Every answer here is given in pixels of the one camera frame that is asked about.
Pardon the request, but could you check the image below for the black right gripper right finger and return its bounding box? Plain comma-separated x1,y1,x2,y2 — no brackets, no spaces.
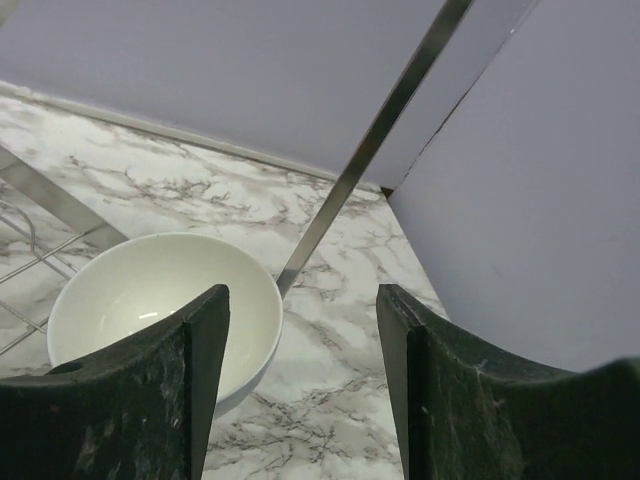
376,284,639,479

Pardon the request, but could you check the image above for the steel wire dish rack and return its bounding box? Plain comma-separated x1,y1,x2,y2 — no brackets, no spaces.
0,0,476,356

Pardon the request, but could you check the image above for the white bowl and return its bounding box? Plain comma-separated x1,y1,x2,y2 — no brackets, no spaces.
47,232,283,417

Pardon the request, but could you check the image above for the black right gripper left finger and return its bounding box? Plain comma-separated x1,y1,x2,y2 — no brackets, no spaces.
1,285,230,479

